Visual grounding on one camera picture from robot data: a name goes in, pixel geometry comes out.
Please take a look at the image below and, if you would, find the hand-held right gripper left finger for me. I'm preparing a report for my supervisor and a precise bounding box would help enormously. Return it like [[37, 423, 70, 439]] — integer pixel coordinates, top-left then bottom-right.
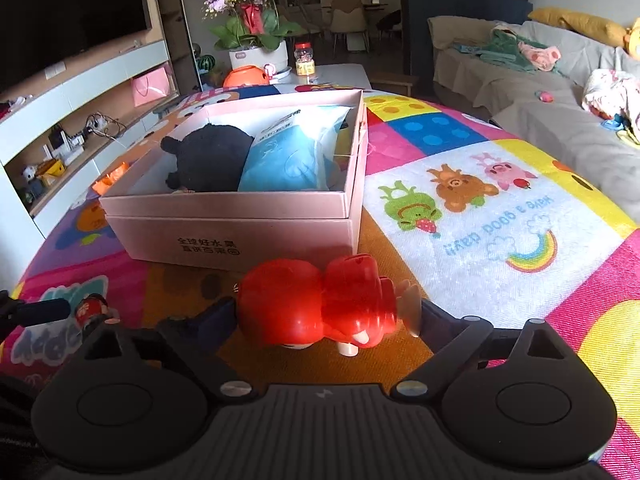
[[82, 296, 256, 403]]

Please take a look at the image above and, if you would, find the yellow shelf item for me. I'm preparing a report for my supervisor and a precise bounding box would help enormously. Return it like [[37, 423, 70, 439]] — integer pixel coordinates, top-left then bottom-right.
[[35, 159, 66, 186]]

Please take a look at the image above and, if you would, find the pink gift bag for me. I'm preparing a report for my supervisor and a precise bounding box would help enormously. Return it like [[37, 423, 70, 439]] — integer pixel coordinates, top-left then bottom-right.
[[131, 67, 173, 107]]

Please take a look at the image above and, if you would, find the pink cardboard box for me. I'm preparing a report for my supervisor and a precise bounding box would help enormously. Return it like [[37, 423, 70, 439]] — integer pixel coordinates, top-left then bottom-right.
[[98, 89, 369, 273]]

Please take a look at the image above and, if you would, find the blue plastic packet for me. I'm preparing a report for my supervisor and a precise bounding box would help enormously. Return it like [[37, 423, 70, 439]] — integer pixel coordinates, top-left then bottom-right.
[[237, 105, 351, 192]]

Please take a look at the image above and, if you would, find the red plastic toy animal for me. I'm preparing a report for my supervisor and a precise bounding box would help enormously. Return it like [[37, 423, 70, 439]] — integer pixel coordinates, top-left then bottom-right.
[[235, 255, 423, 358]]

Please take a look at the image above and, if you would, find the orange pumpkin bucket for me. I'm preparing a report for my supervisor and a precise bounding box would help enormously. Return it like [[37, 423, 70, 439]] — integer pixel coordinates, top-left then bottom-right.
[[222, 65, 271, 88]]

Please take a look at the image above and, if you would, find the pink garment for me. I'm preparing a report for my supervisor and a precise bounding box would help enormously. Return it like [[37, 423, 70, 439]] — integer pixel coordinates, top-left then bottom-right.
[[517, 41, 562, 72]]

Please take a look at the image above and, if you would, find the black television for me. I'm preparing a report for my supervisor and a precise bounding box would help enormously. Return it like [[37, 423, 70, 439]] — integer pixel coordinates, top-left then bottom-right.
[[0, 0, 153, 93]]

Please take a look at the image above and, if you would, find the blue toy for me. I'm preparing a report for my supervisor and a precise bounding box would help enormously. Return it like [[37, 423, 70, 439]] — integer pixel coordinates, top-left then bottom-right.
[[600, 115, 640, 146]]

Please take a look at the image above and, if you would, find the low wooden stool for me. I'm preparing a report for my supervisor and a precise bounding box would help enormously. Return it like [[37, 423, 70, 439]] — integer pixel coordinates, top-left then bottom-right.
[[370, 71, 419, 97]]

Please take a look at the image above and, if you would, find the orange toy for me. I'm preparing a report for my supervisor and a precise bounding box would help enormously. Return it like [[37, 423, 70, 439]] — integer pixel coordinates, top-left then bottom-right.
[[92, 160, 131, 196]]

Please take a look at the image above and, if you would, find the pink orchid in white pot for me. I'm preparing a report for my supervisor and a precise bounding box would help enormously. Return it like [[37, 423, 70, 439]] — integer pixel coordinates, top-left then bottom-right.
[[202, 0, 293, 72]]

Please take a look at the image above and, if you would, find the yellow cushion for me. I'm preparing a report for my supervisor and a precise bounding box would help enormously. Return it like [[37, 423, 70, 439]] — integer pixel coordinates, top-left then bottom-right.
[[527, 7, 628, 48]]

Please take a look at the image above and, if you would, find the colourful printed blanket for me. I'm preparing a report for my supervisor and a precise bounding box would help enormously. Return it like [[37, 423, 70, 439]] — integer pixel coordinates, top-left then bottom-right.
[[0, 82, 640, 480]]

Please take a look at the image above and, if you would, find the white power strip with cables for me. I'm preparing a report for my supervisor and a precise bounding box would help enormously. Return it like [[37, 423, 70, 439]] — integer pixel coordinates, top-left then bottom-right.
[[47, 115, 126, 161]]

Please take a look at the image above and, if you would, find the black plush toy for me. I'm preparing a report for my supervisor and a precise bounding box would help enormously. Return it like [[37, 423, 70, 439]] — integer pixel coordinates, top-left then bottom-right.
[[160, 124, 256, 193]]

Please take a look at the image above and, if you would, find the white television wall cabinet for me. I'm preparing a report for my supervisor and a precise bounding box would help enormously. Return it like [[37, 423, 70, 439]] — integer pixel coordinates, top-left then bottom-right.
[[0, 0, 196, 271]]

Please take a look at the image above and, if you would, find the pink and white clothing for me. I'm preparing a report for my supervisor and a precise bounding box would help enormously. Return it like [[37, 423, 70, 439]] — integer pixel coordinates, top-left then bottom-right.
[[582, 69, 640, 133]]

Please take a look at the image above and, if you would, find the grey coffee table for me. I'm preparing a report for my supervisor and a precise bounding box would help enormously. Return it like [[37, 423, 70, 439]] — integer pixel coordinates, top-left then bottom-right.
[[277, 63, 373, 93]]

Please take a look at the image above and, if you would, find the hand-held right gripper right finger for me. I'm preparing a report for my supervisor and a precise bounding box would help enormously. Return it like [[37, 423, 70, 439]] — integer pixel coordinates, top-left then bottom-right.
[[391, 297, 563, 402]]

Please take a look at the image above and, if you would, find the beige dining chair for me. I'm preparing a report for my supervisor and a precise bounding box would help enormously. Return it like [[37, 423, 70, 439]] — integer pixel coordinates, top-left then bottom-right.
[[330, 0, 370, 53]]

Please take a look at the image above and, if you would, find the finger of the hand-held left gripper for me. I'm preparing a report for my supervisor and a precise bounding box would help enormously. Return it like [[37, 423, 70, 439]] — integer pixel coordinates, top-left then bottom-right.
[[0, 290, 71, 341]]

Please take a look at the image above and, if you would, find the grey covered sofa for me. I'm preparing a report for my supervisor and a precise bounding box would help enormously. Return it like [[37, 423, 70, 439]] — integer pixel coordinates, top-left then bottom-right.
[[427, 15, 640, 221]]

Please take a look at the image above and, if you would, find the green cloth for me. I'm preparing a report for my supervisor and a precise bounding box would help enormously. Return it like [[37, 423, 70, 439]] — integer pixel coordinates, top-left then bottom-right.
[[452, 27, 538, 73]]

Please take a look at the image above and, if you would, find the dark blue cabinet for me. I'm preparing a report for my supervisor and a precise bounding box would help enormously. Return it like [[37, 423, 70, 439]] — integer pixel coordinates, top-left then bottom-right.
[[400, 0, 533, 96]]

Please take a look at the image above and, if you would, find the small red figure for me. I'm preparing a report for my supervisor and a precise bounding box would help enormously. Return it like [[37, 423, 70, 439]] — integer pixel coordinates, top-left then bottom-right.
[[74, 294, 121, 333]]

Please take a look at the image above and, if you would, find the candy jar with red lid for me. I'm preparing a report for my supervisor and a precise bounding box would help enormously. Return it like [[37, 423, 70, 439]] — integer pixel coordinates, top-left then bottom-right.
[[293, 42, 317, 77]]

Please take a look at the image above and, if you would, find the yellow plush toy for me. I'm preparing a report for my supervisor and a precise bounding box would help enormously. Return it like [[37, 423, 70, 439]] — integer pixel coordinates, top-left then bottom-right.
[[622, 17, 640, 61]]

